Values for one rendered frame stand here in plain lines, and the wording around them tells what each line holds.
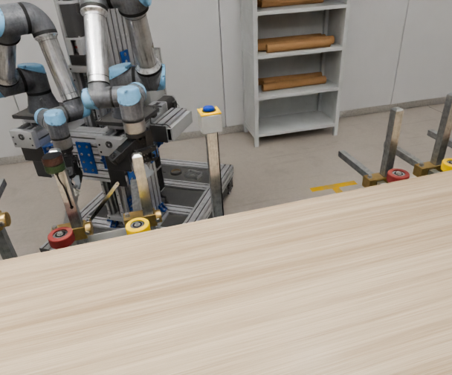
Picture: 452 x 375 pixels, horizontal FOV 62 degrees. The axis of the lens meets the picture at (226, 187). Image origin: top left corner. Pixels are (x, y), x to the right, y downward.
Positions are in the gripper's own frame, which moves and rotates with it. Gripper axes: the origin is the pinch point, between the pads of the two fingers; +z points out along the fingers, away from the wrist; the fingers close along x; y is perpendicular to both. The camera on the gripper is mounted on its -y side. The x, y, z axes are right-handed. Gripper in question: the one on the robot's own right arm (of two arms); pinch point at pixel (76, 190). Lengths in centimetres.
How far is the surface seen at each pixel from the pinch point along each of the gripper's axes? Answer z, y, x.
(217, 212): 1, -35, -55
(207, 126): -35, -37, -53
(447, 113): -24, -34, -152
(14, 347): -7, -85, 6
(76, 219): -7.9, -35.1, -4.8
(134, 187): -3.0, -11.0, -24.9
